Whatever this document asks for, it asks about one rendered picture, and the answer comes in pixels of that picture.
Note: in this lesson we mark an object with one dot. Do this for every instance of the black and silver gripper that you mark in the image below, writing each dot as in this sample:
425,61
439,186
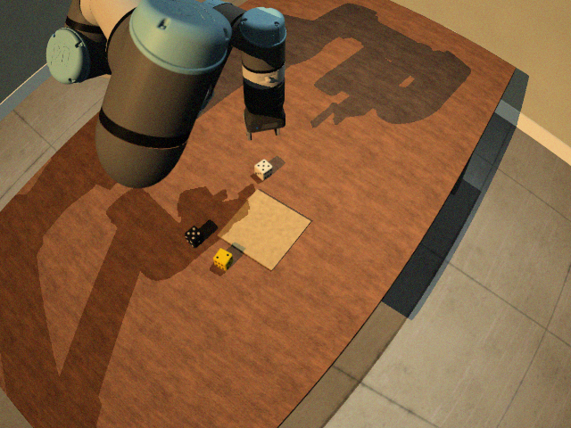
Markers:
264,93

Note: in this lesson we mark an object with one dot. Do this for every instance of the white die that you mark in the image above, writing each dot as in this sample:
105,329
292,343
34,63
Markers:
263,169

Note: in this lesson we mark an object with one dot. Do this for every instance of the tan square mat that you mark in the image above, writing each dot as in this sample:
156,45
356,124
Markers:
264,229

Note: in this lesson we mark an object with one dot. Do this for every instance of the yellow die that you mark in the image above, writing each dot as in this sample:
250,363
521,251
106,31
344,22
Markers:
223,259

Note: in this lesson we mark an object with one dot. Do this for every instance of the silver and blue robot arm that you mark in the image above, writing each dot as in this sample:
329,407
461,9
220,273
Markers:
163,63

